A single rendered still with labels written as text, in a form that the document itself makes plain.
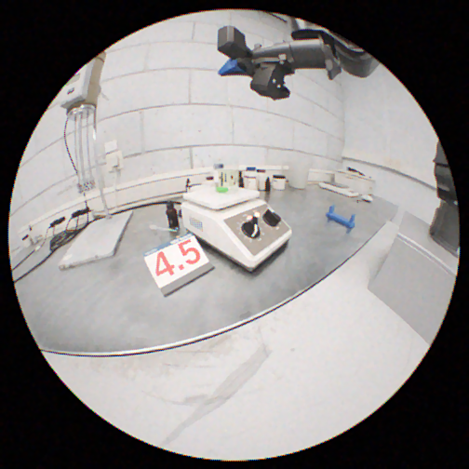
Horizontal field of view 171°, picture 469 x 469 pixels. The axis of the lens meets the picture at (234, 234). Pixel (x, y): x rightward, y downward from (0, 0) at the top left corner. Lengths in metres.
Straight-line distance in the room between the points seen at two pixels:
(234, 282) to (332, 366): 0.17
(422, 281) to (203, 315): 0.29
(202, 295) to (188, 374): 0.10
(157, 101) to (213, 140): 0.35
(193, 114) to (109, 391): 0.87
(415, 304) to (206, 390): 0.28
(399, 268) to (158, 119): 0.88
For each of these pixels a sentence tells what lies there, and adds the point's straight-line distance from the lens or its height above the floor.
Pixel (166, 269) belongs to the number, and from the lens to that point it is 0.23.
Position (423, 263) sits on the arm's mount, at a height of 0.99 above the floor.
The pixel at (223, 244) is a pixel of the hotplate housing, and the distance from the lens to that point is 0.24.
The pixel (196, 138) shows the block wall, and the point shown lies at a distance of 0.77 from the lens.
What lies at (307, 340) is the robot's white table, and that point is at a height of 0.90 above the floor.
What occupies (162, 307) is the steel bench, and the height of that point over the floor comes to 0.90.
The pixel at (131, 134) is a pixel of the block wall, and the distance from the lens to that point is 0.78.
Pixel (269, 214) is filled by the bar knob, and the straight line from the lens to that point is 0.27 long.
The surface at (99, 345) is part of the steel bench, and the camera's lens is 0.23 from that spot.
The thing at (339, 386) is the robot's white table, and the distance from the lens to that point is 0.19.
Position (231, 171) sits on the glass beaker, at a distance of 0.28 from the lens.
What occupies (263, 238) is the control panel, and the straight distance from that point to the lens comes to 0.24.
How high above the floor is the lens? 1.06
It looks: 29 degrees down
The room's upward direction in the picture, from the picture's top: 1 degrees counter-clockwise
